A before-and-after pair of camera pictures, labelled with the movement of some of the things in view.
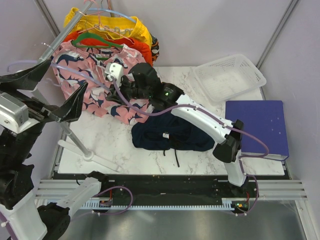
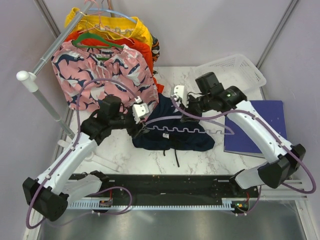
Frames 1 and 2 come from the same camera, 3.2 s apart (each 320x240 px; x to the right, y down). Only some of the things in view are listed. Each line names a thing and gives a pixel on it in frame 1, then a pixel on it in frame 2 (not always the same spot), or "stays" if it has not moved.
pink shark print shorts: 74,67 stays
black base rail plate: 117,187 stays
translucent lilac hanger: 58,66 to 189,129
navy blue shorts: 167,132 stays
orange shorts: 79,37 stays
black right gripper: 114,96 to 190,98
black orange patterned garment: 155,49 stays
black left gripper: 71,108 to 133,130
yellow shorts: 111,26 stays
